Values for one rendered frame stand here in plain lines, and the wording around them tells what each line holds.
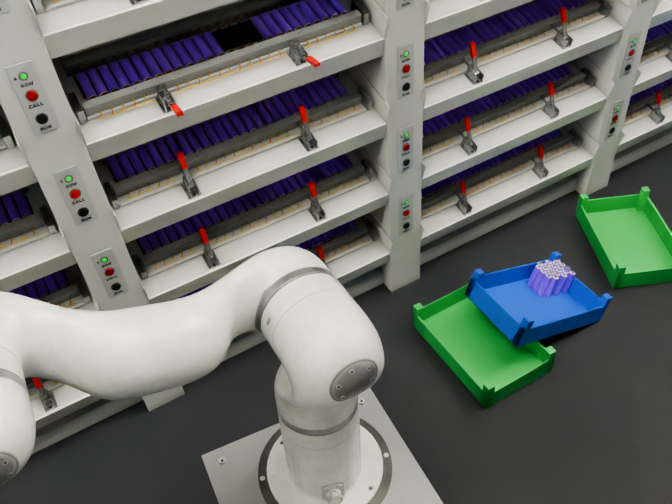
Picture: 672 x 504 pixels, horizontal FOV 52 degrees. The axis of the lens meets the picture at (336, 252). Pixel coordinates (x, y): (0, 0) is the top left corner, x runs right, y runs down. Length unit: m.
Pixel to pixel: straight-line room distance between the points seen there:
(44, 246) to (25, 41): 0.41
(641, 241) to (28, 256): 1.58
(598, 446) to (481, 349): 0.35
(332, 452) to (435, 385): 0.72
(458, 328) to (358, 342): 1.03
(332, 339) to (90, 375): 0.26
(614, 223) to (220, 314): 1.55
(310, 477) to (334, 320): 0.36
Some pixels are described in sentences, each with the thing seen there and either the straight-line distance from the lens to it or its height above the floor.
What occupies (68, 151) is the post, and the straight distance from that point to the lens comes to 1.27.
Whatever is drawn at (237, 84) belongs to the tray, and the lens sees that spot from 1.33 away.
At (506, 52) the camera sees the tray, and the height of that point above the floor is 0.57.
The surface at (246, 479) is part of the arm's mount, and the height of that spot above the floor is 0.38.
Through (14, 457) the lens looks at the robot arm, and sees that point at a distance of 0.71.
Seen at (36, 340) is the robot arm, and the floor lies 0.87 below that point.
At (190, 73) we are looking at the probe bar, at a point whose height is 0.79.
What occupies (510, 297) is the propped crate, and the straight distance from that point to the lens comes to 1.83.
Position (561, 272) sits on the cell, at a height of 0.08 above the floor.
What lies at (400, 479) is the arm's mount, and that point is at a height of 0.37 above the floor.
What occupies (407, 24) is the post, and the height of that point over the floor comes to 0.77.
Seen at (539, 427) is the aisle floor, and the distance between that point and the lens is 1.69.
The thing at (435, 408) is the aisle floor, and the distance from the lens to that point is 1.69.
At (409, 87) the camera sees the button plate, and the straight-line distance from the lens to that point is 1.52.
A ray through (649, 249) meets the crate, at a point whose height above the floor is 0.00.
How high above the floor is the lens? 1.43
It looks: 45 degrees down
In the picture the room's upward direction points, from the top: 6 degrees counter-clockwise
